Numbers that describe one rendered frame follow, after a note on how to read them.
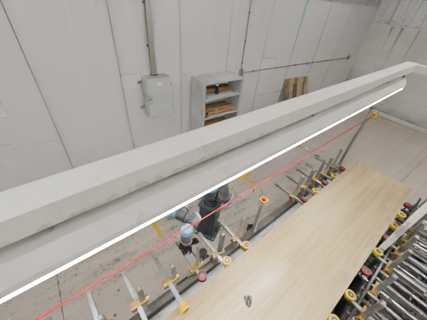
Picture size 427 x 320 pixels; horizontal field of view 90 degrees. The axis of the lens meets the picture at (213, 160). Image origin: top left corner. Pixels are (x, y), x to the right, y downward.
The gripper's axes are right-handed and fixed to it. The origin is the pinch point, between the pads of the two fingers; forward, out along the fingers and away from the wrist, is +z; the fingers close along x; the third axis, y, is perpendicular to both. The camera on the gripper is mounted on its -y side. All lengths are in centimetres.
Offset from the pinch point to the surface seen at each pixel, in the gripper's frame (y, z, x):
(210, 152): 25, -142, 44
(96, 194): 51, -143, 44
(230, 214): -120, 100, -58
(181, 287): 13.3, 30.7, 9.4
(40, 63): 39, -91, -260
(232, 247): -49, 30, 9
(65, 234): 57, -137, 45
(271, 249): -67, 10, 38
